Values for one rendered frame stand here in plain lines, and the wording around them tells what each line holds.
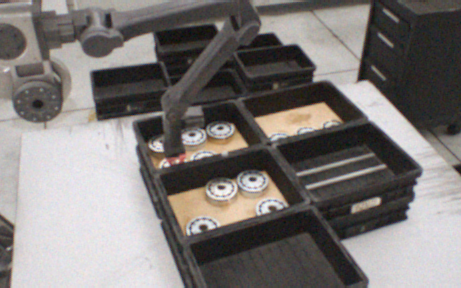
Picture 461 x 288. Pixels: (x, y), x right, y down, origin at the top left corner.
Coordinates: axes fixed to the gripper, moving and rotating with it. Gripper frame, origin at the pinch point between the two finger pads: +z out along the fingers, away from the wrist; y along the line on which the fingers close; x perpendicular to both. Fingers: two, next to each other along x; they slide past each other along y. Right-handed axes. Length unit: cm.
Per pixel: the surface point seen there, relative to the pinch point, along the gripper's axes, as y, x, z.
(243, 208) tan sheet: -22.0, -17.8, 3.7
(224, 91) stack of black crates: 116, -48, 50
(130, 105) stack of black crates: 92, 8, 36
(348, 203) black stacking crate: -32, -48, -1
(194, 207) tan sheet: -17.7, -3.0, 3.9
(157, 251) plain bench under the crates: -21.2, 10.1, 17.1
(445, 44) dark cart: 82, -162, 16
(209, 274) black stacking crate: -43.9, -1.8, 3.8
